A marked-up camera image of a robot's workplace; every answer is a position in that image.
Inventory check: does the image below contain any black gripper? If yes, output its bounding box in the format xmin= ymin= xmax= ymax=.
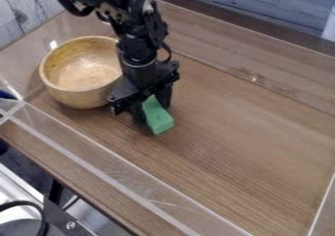
xmin=106 ymin=56 xmax=179 ymax=125

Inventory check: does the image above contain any green rectangular block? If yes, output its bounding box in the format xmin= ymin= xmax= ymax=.
xmin=141 ymin=95 xmax=173 ymax=135

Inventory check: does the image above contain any brown wooden bowl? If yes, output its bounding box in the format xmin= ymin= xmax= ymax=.
xmin=38 ymin=35 xmax=121 ymax=109

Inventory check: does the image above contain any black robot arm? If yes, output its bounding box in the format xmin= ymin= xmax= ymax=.
xmin=57 ymin=0 xmax=179 ymax=127

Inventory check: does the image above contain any clear acrylic front barrier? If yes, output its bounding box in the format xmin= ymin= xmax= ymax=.
xmin=0 ymin=77 xmax=251 ymax=236

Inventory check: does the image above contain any black table leg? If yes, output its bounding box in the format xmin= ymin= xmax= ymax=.
xmin=48 ymin=180 xmax=64 ymax=205

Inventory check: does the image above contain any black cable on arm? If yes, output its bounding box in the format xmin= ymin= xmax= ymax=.
xmin=158 ymin=42 xmax=173 ymax=66

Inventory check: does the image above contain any black metal bracket with screw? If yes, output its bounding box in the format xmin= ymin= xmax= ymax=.
xmin=42 ymin=200 xmax=97 ymax=236

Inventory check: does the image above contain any black floor cable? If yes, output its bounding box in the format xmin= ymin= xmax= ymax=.
xmin=0 ymin=200 xmax=49 ymax=236

